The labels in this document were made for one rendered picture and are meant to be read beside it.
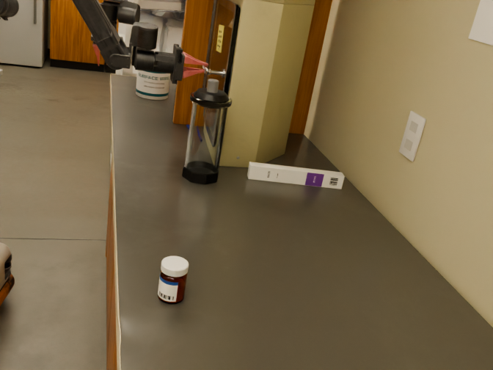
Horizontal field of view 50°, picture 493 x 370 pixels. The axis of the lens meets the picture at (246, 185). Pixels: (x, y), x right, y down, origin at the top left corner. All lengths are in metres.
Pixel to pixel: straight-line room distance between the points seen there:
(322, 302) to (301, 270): 0.11
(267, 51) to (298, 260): 0.61
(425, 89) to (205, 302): 0.78
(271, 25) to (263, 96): 0.19
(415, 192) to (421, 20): 0.44
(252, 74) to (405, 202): 0.53
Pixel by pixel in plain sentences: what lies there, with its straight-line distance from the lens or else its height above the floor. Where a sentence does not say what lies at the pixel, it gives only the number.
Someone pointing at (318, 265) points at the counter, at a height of 0.94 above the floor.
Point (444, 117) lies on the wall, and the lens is 1.33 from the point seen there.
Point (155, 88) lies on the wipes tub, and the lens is 2.12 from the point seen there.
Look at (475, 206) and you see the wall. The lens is 1.23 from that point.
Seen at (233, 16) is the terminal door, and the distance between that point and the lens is 1.47.
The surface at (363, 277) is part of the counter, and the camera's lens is 1.15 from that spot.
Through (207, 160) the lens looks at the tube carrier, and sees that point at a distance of 1.39.
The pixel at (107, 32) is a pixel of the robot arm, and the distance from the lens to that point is 1.50.
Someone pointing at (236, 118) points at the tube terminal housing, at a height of 1.09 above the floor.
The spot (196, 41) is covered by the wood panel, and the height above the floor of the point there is 1.23.
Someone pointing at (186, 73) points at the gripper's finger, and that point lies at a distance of 1.53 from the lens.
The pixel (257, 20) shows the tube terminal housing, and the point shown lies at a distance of 1.47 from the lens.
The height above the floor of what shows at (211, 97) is 1.18.
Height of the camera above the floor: 1.51
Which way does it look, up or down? 23 degrees down
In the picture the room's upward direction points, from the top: 10 degrees clockwise
